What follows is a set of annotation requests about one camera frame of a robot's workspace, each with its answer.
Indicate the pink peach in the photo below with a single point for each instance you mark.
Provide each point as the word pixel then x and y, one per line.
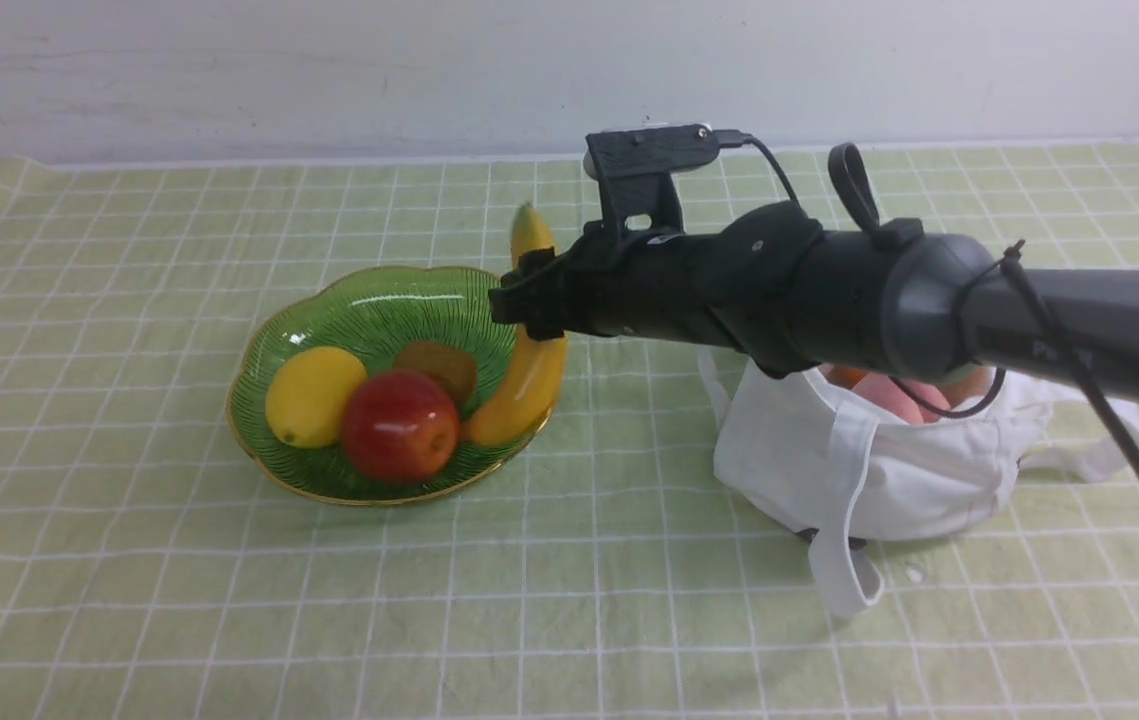
pixel 882 391

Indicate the white cloth bag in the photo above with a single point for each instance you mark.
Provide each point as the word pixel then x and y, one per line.
pixel 834 468

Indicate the green leaf-shaped bowl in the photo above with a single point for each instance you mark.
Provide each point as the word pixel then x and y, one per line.
pixel 372 313

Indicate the green checkered tablecloth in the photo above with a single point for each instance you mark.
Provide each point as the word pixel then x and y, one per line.
pixel 148 571

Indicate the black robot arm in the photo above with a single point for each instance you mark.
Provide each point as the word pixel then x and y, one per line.
pixel 791 295

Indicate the red apple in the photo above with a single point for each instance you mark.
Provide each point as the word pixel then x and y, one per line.
pixel 400 428

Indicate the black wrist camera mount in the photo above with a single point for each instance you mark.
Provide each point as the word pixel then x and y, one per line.
pixel 634 170

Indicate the yellow banana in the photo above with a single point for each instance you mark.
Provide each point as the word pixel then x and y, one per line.
pixel 529 386

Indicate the brown kiwi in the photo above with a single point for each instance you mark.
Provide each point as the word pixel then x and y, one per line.
pixel 453 369

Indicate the yellow lemon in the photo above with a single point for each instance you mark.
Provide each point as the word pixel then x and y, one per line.
pixel 307 397

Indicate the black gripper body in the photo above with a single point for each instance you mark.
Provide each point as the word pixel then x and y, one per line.
pixel 641 286

